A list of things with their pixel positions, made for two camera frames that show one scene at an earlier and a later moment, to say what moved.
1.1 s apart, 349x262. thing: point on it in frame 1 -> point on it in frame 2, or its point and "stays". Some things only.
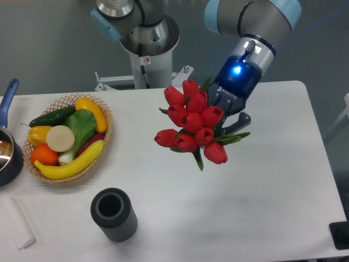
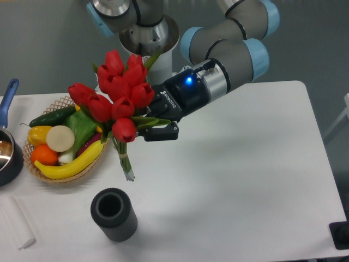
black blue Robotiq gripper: [237, 79] -> [178, 96]
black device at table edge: [340, 232] stays
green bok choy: [83, 122] stays
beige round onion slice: [60, 138] stays
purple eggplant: [98, 137] stays
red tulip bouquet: [196, 125] -> [116, 105]
